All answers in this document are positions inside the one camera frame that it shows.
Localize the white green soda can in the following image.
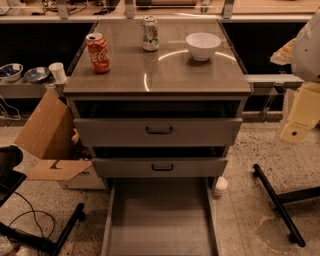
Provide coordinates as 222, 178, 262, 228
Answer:
142, 16, 159, 51

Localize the brown cardboard box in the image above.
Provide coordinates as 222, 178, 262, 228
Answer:
15, 91, 105, 189

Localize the middle drawer with handle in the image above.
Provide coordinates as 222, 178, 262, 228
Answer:
92, 157, 227, 178

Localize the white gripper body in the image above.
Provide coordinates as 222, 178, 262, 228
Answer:
288, 82, 320, 128

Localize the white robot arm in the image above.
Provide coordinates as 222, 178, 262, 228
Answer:
270, 9, 320, 144

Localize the black stand leg right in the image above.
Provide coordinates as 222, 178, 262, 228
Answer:
253, 164, 320, 247

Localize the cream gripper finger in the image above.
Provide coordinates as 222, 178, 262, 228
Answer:
279, 121, 316, 144

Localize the white paper cup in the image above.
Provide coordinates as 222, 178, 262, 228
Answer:
49, 62, 67, 84

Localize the black stand leg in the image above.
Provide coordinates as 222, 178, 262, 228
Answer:
0, 203, 86, 256
253, 164, 320, 247

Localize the drawer with handle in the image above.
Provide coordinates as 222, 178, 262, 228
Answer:
92, 157, 227, 178
74, 118, 242, 147

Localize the black chair seat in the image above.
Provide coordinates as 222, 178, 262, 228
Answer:
0, 145, 26, 207

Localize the black cable on floor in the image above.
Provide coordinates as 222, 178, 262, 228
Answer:
0, 181, 57, 241

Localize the black stand leg left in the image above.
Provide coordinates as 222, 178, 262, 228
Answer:
0, 203, 86, 256

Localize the white small container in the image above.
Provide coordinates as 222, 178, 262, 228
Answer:
213, 177, 228, 197

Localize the open bottom drawer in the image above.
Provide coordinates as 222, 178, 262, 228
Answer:
101, 178, 219, 256

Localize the blue patterned bowl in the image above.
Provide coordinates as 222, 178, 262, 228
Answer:
24, 67, 50, 84

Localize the top drawer with handle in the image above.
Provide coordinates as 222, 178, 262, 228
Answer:
74, 118, 242, 147

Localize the grey drawer cabinet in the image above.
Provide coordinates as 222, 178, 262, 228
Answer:
62, 18, 253, 181

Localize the orange coke can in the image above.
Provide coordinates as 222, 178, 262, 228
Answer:
86, 33, 110, 74

